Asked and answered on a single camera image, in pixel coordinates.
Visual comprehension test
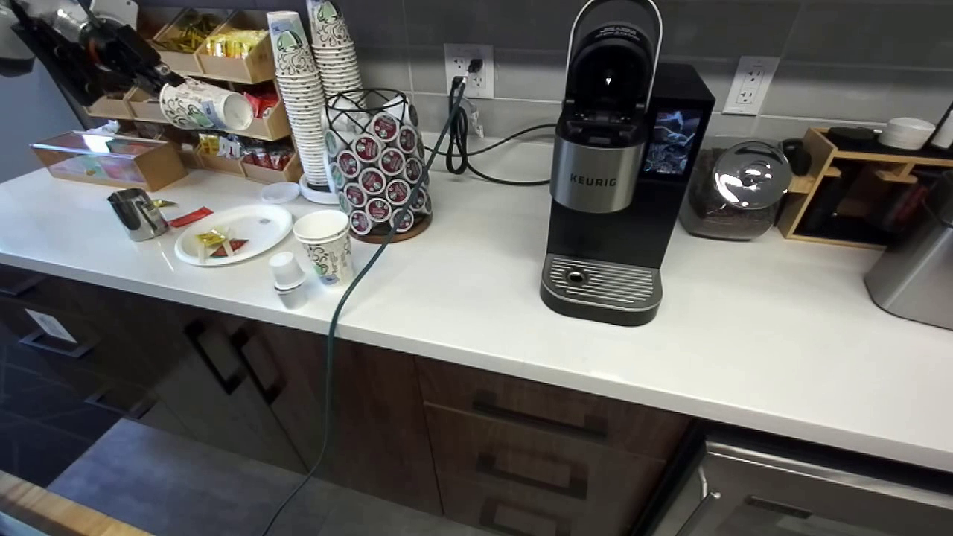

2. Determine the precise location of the wooden countertop organizer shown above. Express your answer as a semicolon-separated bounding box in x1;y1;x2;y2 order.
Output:
774;122;953;246

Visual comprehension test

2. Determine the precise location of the open cardboard box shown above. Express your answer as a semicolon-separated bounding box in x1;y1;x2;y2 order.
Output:
28;124;193;194

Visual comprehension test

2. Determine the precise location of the stainless steel appliance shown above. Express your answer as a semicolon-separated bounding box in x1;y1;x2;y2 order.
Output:
861;174;953;334

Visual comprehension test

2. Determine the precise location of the white paper plate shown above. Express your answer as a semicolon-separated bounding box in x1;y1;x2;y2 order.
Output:
171;203;299;271

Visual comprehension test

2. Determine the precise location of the black power cord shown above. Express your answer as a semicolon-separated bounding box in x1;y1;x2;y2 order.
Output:
442;75;559;189

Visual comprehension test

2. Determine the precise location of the stainless steel dishwasher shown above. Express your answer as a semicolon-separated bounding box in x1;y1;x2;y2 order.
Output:
647;431;953;536

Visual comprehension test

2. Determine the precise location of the brown wooden base cabinet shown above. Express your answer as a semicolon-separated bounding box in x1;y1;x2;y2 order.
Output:
0;259;696;536

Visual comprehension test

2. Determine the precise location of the small white creamer cup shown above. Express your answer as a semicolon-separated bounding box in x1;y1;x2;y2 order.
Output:
264;246;300;285
272;274;313;313

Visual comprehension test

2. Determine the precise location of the white wall outlet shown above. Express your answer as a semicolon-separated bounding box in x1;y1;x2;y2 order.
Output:
721;52;783;118
442;40;498;102

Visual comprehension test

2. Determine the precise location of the light wooden board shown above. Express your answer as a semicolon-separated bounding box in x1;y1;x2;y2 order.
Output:
0;466;154;536

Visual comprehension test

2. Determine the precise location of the black Keurig coffee machine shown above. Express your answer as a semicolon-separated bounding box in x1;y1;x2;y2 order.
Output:
535;0;717;331

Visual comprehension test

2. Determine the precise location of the tall paper cup stack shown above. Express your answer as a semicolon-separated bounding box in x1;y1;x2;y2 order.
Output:
303;0;367;105
261;8;334;194

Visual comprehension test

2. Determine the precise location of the dark green hanging cable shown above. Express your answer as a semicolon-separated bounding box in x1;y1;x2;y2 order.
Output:
260;241;391;536

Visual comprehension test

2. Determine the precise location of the white round lid stack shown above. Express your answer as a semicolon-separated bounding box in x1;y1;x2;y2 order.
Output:
875;113;937;155

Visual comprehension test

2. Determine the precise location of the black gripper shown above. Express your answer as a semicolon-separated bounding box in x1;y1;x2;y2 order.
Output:
10;0;187;102

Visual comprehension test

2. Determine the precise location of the wire coffee pod carousel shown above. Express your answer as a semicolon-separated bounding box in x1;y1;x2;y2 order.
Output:
321;85;436;246

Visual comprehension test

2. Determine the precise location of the wooden condiment packet rack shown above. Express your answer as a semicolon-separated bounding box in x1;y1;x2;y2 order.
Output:
84;5;300;188

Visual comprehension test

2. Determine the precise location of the patterned white paper cup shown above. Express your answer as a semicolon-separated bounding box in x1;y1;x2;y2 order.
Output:
291;206;357;288
154;78;255;137

